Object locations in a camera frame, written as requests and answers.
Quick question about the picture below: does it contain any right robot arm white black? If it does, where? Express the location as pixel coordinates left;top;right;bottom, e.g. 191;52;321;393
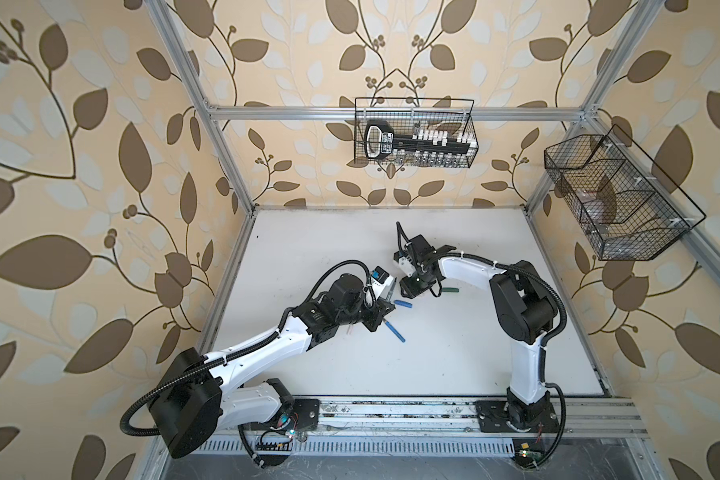
393;229;567;431

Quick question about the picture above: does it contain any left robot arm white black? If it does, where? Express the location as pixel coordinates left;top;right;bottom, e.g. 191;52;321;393
146;268;395;458

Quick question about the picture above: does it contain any blue pen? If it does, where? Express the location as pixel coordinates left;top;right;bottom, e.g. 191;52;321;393
384;320;406;343

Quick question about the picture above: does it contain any black white tool in basket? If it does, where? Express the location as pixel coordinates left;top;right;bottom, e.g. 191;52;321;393
357;120;478;160

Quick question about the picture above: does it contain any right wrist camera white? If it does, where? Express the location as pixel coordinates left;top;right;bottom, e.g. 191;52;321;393
393;251;416;277

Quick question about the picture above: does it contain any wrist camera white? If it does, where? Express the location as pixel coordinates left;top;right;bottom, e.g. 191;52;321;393
371;266;397;301
393;251;416;277

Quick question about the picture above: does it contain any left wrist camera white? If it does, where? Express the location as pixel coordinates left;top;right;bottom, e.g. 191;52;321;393
371;266;397;301

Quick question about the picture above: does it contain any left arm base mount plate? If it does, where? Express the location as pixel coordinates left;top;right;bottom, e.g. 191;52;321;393
239;398;321;432

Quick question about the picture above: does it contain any black wire basket back wall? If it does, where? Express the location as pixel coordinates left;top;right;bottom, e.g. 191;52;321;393
353;96;479;169

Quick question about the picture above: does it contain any black wire basket wall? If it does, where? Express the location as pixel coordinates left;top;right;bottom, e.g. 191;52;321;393
353;96;479;169
544;124;707;261

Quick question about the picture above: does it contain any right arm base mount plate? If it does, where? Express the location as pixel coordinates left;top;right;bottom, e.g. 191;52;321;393
474;399;560;435

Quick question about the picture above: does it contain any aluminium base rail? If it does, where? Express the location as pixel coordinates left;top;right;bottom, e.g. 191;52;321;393
149;395;649;460

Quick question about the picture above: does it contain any black wire basket right wall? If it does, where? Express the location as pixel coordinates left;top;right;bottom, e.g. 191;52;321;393
544;124;707;261

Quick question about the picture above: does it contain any aluminium frame back crossbar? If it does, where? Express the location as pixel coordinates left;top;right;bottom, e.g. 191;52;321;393
209;105;586;122

